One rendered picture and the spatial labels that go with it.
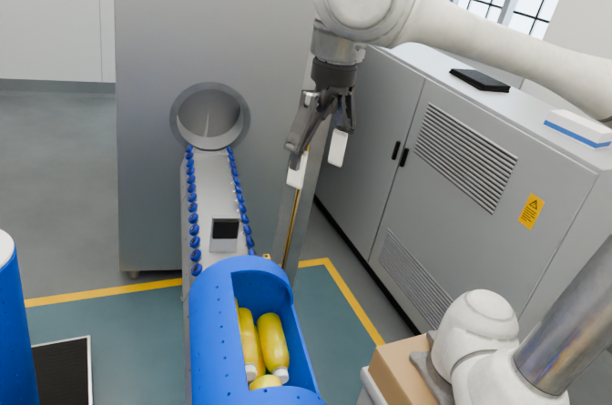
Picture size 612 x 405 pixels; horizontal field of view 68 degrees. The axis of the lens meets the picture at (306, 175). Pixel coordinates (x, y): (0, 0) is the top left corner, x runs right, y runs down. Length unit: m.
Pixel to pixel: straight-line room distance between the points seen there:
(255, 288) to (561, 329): 0.78
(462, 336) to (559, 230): 1.08
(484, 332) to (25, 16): 5.02
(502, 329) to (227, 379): 0.59
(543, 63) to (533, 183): 1.41
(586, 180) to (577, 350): 1.18
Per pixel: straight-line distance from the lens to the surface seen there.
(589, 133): 2.22
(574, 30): 3.30
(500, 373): 0.99
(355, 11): 0.52
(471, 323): 1.11
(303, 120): 0.73
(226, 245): 1.73
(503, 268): 2.33
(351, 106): 0.85
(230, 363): 1.04
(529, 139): 2.17
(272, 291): 1.36
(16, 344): 1.82
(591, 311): 0.89
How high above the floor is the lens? 2.03
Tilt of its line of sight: 28 degrees down
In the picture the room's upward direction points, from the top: 12 degrees clockwise
